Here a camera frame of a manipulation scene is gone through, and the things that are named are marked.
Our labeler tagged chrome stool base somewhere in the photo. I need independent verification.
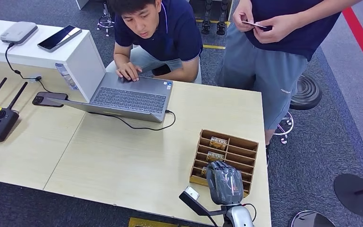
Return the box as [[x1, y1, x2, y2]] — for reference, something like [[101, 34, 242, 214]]
[[96, 0, 115, 37]]

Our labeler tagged thin pale card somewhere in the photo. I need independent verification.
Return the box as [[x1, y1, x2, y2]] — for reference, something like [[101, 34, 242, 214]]
[[242, 20, 268, 29]]

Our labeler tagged person's right hand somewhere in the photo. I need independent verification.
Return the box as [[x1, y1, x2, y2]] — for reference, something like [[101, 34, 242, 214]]
[[232, 0, 255, 33], [115, 62, 143, 83]]

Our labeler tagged yellow floor tape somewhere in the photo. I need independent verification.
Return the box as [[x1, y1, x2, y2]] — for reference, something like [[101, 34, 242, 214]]
[[195, 19, 231, 51]]

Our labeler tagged black charging cable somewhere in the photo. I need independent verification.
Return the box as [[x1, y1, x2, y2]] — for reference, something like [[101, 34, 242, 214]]
[[4, 43, 53, 94]]

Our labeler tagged black stool with chrome base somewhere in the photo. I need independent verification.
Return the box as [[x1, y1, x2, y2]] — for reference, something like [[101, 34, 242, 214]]
[[273, 74, 323, 145]]

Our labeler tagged black tablet with grey case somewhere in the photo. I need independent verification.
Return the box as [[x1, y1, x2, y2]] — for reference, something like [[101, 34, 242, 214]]
[[37, 25, 83, 53]]

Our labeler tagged grey power bank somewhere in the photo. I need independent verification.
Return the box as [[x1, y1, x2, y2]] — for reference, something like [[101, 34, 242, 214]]
[[0, 21, 38, 45]]

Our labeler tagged grey laptop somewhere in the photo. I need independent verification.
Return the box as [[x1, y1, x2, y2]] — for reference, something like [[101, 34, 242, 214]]
[[46, 72, 174, 123]]

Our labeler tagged black robot legs stand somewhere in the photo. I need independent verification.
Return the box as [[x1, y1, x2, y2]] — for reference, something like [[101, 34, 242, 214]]
[[189, 0, 235, 36]]

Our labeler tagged person's left hand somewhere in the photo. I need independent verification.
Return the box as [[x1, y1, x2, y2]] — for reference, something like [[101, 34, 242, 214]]
[[253, 13, 300, 44]]

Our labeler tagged seated person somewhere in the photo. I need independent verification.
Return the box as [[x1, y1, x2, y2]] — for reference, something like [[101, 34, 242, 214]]
[[105, 0, 204, 85]]

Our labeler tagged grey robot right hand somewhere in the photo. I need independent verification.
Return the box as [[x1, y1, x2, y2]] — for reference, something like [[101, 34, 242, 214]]
[[206, 160, 244, 206]]

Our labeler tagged standing person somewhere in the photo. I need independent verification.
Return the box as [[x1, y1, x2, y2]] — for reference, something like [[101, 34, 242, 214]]
[[217, 0, 362, 166]]

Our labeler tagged chrome round base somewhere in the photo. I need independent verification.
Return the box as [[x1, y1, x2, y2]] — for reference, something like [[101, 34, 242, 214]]
[[288, 210, 337, 227]]

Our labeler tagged wooden card holder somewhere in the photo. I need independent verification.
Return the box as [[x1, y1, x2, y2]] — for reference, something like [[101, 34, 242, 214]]
[[189, 129, 259, 198]]

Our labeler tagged yellow floor sign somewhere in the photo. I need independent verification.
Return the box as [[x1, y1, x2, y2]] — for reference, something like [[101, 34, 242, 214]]
[[128, 217, 190, 227]]

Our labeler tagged black smartphone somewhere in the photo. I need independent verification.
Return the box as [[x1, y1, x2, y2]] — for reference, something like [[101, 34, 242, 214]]
[[32, 91, 69, 108]]

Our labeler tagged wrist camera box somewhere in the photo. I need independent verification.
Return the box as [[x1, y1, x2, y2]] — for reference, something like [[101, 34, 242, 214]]
[[178, 186, 227, 218]]

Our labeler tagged black laptop cable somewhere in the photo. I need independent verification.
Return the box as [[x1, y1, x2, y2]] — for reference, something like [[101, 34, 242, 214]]
[[87, 109, 177, 131]]

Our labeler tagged black round stand base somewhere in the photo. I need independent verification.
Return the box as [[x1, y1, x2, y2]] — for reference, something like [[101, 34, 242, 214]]
[[333, 173, 363, 218]]

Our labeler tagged white desk riser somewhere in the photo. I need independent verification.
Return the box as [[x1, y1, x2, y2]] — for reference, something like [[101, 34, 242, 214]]
[[0, 17, 107, 103]]

